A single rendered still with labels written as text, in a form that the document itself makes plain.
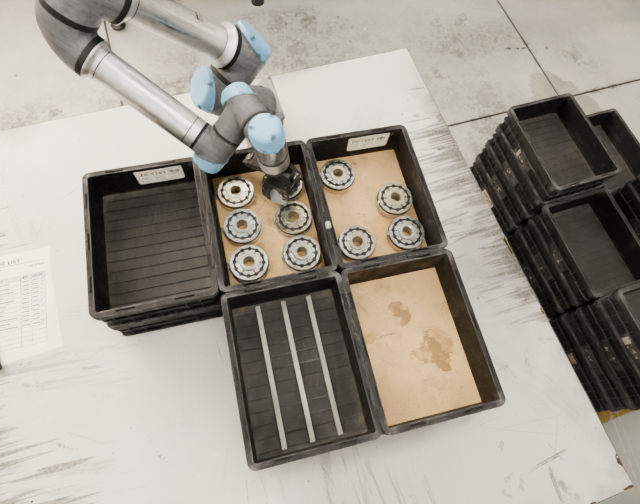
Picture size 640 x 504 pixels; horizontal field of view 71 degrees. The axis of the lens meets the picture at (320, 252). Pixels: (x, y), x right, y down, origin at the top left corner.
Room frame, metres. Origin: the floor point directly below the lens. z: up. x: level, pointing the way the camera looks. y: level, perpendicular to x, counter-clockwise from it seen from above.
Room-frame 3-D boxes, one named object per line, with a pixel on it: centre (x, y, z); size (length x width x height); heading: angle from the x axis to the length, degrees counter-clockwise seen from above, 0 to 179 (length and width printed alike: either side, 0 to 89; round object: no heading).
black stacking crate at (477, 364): (0.27, -0.27, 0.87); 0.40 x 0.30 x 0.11; 23
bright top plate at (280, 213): (0.55, 0.09, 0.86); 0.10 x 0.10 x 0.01
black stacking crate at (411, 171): (0.64, -0.12, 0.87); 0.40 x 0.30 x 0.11; 23
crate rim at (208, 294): (0.40, 0.44, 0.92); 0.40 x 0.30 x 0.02; 23
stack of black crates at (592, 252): (0.88, -1.05, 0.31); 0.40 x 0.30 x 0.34; 28
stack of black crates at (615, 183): (1.42, -1.22, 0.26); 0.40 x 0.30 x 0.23; 28
